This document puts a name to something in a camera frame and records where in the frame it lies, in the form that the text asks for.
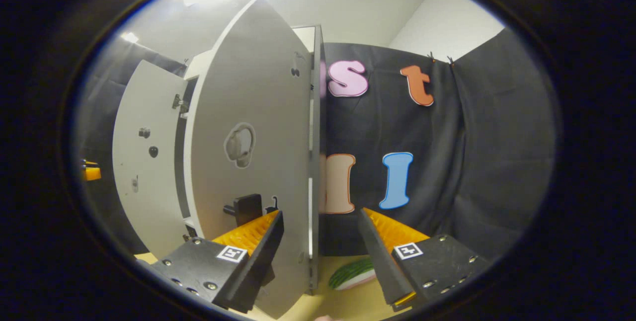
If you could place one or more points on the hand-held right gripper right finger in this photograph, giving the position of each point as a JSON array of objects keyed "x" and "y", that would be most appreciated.
[{"x": 380, "y": 256}]

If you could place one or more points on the grey cabinet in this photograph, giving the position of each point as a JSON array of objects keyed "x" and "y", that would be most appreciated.
[{"x": 317, "y": 137}]

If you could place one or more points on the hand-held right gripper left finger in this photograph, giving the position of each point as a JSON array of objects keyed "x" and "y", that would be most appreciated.
[{"x": 261, "y": 256}]

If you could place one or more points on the watermelon slice toy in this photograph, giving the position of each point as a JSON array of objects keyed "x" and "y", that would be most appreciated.
[{"x": 350, "y": 274}]

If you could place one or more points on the cabinet door with headphone sticker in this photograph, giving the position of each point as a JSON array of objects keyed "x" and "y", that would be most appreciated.
[{"x": 258, "y": 87}]

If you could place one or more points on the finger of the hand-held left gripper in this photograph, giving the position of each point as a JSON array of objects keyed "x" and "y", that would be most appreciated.
[{"x": 92, "y": 172}]

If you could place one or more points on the cabinet door with camera sticker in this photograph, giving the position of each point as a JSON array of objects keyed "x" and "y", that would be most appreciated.
[{"x": 144, "y": 187}]

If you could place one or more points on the black backdrop cloth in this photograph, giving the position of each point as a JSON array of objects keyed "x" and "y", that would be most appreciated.
[{"x": 497, "y": 162}]

